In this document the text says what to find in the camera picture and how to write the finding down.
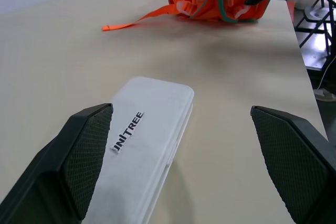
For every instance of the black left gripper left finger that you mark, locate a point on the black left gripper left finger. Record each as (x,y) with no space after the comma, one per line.
(52,171)

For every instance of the orange backpack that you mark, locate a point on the orange backpack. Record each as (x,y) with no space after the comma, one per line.
(210,3)

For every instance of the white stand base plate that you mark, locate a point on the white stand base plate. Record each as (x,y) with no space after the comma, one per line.
(319,48)

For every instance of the black metal stand frame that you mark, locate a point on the black metal stand frame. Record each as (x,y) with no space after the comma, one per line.
(321,3)

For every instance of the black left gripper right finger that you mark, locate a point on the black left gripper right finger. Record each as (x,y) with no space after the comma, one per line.
(296,166)

